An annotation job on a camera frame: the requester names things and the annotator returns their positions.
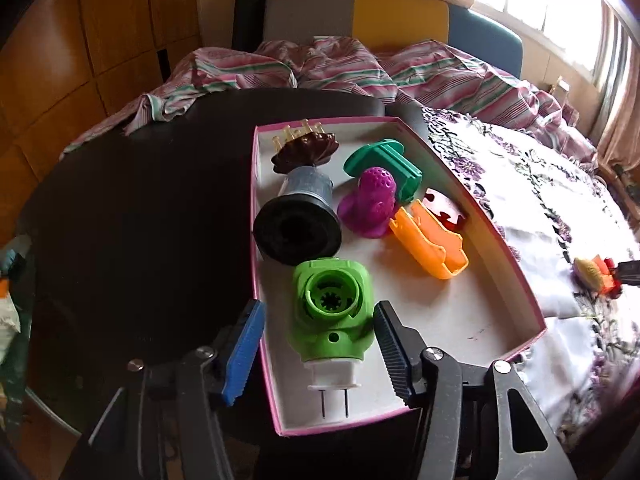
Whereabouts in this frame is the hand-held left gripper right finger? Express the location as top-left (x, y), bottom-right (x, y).
top-left (372, 301), bottom-right (576, 480)

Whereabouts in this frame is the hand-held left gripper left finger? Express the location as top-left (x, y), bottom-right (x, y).
top-left (60, 299), bottom-right (267, 480)

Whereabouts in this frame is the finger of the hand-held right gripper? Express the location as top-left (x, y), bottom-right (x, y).
top-left (616, 259), bottom-right (640, 288)

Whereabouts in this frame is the small orange plastic block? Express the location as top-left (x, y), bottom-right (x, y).
top-left (592, 256), bottom-right (623, 297)

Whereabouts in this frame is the yellow egg-shaped object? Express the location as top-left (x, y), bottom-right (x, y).
top-left (573, 256), bottom-right (608, 291)

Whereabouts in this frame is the lime green plug-in device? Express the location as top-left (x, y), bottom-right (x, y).
top-left (287, 258), bottom-right (376, 418)

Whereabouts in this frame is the pink-edged cardboard box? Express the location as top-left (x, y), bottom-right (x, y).
top-left (250, 116), bottom-right (548, 436)

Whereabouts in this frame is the long orange plastic part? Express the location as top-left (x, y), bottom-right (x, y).
top-left (389, 199), bottom-right (470, 281)

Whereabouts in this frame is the black canister with clear cover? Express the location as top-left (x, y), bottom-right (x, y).
top-left (252, 166), bottom-right (343, 267)

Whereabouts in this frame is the red plastic part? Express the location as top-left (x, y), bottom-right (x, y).
top-left (421, 188), bottom-right (467, 233)

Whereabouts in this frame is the purple perforated plastic part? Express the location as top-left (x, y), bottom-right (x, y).
top-left (337, 166), bottom-right (401, 238)

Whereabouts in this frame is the white floral embroidered tablecloth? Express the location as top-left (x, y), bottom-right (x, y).
top-left (422, 106), bottom-right (640, 453)

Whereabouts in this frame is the small white box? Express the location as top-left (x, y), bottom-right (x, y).
top-left (550, 76), bottom-right (571, 108)

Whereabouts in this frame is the teal green plastic part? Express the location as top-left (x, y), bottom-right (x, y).
top-left (343, 139), bottom-right (423, 203)

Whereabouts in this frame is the brown hair claw clip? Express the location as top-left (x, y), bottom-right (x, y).
top-left (271, 119), bottom-right (340, 175)

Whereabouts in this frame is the colourful cloth bundle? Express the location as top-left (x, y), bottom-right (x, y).
top-left (0, 235), bottom-right (33, 411)

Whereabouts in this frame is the window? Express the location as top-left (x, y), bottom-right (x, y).
top-left (470, 0), bottom-right (621, 86)

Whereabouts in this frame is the pink striped blanket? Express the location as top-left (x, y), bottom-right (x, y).
top-left (62, 35), bottom-right (601, 163)

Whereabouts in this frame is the black rolled mat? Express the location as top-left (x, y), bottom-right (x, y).
top-left (232, 0), bottom-right (275, 53)

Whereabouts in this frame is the grey yellow blue headboard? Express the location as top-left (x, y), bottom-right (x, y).
top-left (262, 0), bottom-right (525, 81)

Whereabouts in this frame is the wooden wardrobe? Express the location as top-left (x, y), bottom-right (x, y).
top-left (0, 0), bottom-right (236, 241)

